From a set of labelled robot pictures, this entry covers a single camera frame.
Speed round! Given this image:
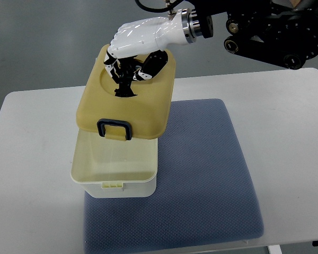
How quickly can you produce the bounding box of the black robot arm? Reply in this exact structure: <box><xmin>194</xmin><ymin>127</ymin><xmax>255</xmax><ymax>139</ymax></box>
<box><xmin>181</xmin><ymin>1</ymin><xmax>318</xmax><ymax>70</ymax></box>

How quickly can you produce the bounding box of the white table leg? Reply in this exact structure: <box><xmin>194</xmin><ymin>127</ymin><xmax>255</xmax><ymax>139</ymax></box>
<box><xmin>268</xmin><ymin>245</ymin><xmax>282</xmax><ymax>254</ymax></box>

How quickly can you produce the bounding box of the brown cardboard box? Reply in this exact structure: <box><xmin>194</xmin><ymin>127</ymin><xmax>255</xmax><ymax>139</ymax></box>
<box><xmin>289</xmin><ymin>0</ymin><xmax>301</xmax><ymax>8</ymax></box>

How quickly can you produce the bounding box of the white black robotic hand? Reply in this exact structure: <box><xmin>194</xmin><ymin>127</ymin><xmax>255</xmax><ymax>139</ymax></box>
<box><xmin>104</xmin><ymin>9</ymin><xmax>202</xmax><ymax>84</ymax></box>

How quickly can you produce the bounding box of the yellow storage box lid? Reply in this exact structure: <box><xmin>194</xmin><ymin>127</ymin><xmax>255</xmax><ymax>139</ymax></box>
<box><xmin>76</xmin><ymin>45</ymin><xmax>176</xmax><ymax>139</ymax></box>

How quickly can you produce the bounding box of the blue grey fabric mat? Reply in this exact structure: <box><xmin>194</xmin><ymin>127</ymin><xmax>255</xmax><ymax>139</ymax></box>
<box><xmin>84</xmin><ymin>98</ymin><xmax>264</xmax><ymax>253</ymax></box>

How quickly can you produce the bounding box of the white storage box base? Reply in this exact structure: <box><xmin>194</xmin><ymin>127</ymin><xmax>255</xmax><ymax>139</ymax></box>
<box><xmin>71</xmin><ymin>130</ymin><xmax>158</xmax><ymax>198</ymax></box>

